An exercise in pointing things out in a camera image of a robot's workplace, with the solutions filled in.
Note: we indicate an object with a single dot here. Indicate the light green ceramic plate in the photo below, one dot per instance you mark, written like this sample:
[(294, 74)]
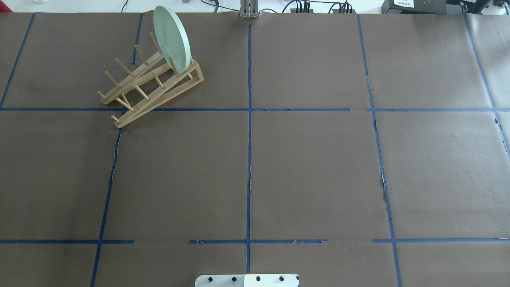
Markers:
[(172, 38)]

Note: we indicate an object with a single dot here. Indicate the wooden dish rack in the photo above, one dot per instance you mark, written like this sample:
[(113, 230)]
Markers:
[(150, 85)]

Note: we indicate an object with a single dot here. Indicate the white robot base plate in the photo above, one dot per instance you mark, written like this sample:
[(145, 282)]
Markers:
[(248, 280)]

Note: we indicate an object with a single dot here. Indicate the grey post bracket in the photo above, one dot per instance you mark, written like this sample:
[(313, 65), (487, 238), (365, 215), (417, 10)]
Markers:
[(249, 9)]

